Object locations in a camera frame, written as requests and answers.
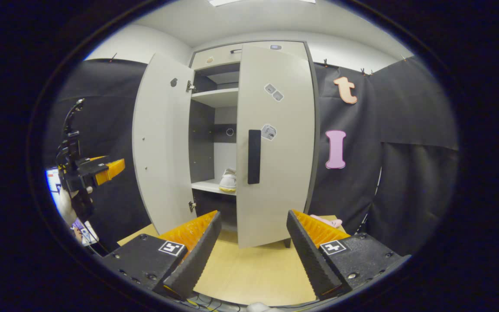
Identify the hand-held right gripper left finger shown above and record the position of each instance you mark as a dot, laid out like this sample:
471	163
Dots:
197	260

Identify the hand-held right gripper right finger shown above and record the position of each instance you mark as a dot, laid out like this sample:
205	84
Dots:
310	255

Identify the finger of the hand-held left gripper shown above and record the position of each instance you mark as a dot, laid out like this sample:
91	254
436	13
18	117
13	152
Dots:
95	158
111	170

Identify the light grey cabinet door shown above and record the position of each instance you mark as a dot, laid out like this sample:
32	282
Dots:
288	173
163	143

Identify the white canvas shoe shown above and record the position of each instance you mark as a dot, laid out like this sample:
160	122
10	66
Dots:
228	180

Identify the light grey shoe cabinet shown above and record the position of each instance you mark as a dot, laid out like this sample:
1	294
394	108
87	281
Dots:
225	151

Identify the white cabinet shelf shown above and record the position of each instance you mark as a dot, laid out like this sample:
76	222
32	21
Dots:
217	97
206	186

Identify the grey cabinet drawer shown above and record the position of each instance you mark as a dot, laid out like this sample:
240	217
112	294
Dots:
219	56

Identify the pink soft object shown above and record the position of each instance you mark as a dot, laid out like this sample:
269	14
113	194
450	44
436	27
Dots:
329	222

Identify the white printed board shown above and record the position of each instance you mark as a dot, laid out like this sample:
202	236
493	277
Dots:
85	234

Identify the black backdrop cloth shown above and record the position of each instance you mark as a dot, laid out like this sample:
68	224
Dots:
414	182

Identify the ceiling light panel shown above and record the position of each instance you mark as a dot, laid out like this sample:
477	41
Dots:
262	2

